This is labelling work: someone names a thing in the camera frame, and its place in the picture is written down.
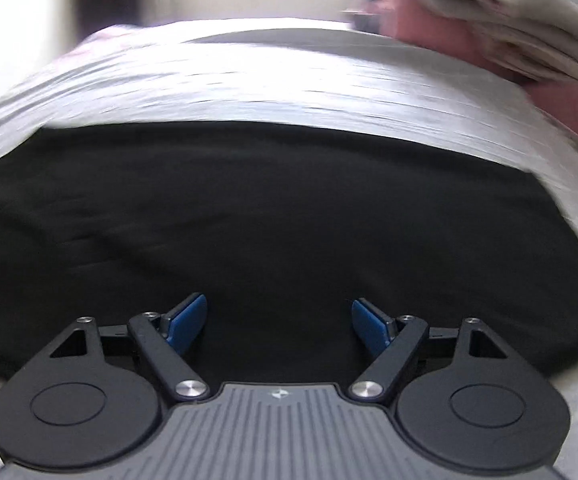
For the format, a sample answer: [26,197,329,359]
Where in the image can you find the grey quilted bedspread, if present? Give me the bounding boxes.
[0,26,578,479]

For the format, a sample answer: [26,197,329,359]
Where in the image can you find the black pants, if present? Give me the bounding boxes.
[0,122,578,386]

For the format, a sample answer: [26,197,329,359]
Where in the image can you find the pink blanket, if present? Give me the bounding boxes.
[365,0,578,136]

